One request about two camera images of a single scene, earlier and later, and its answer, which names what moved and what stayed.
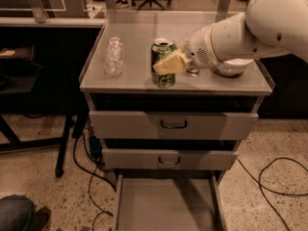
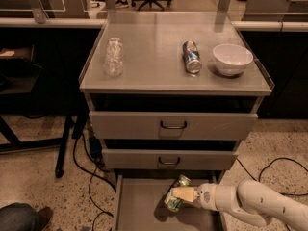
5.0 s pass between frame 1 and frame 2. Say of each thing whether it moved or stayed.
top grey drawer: stayed
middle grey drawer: stayed
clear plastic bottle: stayed
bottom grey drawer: stayed
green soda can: moved
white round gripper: moved
